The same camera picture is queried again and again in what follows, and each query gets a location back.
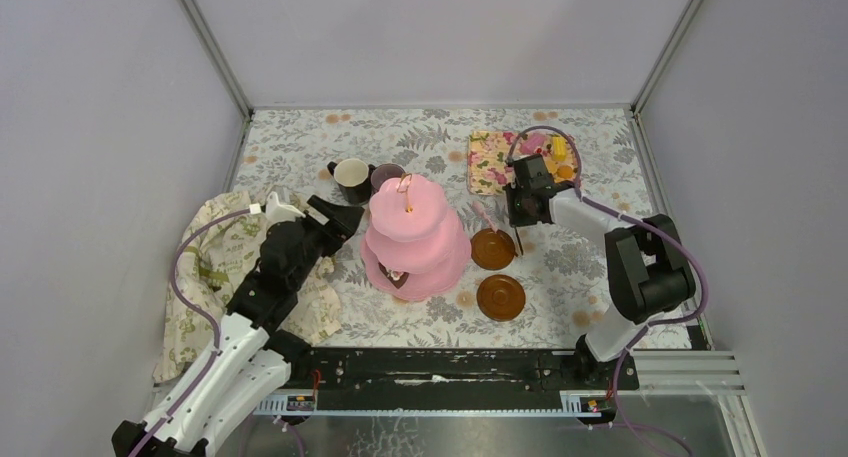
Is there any chocolate cake slice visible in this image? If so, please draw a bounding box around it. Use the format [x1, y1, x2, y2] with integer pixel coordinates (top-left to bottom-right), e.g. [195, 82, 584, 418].
[378, 262, 410, 289]

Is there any brown wooden saucer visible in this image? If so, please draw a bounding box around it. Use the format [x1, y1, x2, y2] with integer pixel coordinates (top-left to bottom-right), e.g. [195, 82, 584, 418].
[470, 228, 517, 270]
[476, 274, 526, 321]

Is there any brown wooden saucer near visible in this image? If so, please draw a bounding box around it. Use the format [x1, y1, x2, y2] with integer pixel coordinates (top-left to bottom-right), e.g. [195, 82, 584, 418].
[476, 274, 526, 321]

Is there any cream green patterned cloth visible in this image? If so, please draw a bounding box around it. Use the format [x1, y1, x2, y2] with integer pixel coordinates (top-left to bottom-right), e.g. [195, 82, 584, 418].
[153, 186, 342, 384]

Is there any yellow cake slice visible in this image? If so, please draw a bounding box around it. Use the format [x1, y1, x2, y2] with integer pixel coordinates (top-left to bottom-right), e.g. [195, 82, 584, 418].
[549, 135, 570, 162]

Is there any brown wooden saucer far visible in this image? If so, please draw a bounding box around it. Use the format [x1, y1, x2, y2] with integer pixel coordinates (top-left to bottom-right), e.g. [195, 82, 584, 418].
[470, 228, 517, 270]

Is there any floral yellow tray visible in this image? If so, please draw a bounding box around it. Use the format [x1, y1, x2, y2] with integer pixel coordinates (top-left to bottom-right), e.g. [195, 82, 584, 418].
[468, 130, 579, 196]

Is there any pink three-tier cake stand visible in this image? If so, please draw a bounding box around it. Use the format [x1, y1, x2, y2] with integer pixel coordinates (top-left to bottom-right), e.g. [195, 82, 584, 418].
[360, 174, 471, 302]

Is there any black mug white inside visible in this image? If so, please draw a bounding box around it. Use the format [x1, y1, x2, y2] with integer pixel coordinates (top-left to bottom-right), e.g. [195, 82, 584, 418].
[326, 158, 376, 205]

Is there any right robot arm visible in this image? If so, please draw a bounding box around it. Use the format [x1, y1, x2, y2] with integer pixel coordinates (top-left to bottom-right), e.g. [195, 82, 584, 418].
[504, 154, 696, 389]

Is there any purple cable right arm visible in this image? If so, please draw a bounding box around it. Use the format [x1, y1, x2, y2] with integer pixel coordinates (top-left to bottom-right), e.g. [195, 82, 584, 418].
[506, 125, 710, 455]

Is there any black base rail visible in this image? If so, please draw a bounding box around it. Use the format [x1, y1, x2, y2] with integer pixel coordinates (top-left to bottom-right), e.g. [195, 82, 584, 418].
[255, 347, 640, 420]

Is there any orange swirl cookie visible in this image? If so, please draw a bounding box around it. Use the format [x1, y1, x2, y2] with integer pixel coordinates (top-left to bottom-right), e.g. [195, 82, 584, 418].
[556, 165, 575, 181]

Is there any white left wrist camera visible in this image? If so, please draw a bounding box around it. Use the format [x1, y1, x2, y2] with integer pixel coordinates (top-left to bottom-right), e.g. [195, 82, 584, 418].
[264, 189, 306, 225]

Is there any dark purple cup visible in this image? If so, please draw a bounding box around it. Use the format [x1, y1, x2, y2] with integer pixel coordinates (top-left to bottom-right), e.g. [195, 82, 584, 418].
[370, 163, 405, 194]

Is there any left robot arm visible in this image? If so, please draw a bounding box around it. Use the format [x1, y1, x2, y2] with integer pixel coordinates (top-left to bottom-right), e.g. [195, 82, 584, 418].
[111, 193, 364, 456]

